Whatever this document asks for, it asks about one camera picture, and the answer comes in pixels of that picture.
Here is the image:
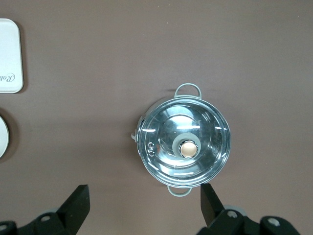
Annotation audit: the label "white square plastic lid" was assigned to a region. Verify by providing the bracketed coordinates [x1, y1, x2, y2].
[0, 18, 24, 94]

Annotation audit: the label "round translucent plastic container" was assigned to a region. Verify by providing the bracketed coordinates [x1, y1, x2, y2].
[0, 115, 11, 159]

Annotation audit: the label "steel pot grey handles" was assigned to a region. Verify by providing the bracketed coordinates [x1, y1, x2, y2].
[131, 83, 232, 198]

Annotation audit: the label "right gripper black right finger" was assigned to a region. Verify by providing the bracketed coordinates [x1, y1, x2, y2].
[197, 183, 302, 235]

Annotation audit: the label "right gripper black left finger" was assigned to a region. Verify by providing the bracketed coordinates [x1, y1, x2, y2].
[0, 185, 91, 235]

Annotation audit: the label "glass lid with copper knob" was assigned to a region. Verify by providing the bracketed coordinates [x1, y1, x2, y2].
[138, 96, 232, 188]

